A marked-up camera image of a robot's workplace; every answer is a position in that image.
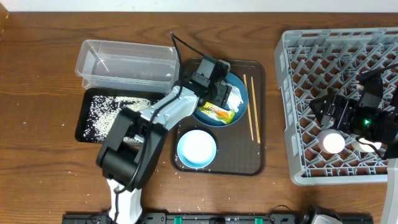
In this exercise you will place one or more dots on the blue plate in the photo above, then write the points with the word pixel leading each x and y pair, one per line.
pixel 234 80

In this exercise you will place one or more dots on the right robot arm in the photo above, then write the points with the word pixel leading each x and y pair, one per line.
pixel 365 120

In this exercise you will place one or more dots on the light blue rice bowl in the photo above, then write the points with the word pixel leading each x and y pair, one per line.
pixel 196 149

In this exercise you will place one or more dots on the yellow green snack wrapper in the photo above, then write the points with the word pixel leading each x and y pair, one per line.
pixel 216 113

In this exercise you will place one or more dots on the white green cup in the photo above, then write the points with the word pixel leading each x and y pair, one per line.
pixel 364 145

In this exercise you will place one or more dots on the spilled rice pile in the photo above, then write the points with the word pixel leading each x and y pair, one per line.
pixel 103 111

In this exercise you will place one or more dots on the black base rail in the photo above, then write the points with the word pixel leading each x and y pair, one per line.
pixel 278 215

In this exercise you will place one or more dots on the wooden chopstick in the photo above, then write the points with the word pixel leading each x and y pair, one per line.
pixel 255 111
pixel 249 108

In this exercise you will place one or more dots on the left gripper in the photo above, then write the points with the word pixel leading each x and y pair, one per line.
pixel 223 98

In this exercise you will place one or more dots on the clear plastic bin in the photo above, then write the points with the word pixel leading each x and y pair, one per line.
pixel 127 66

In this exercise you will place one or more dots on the black waste tray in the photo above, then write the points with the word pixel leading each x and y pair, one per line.
pixel 89 94

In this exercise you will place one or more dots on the pink white cup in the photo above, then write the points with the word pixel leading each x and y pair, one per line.
pixel 331 141

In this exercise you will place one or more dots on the grey dishwasher rack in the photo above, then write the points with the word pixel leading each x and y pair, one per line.
pixel 313 63

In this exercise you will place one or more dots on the brown serving tray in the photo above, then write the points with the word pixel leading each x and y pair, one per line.
pixel 236 153

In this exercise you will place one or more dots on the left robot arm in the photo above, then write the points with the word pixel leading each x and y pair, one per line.
pixel 132 147

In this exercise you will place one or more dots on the white tissue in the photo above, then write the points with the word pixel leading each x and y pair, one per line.
pixel 235 99

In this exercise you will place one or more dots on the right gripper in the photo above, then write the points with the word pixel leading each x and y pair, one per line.
pixel 347 106

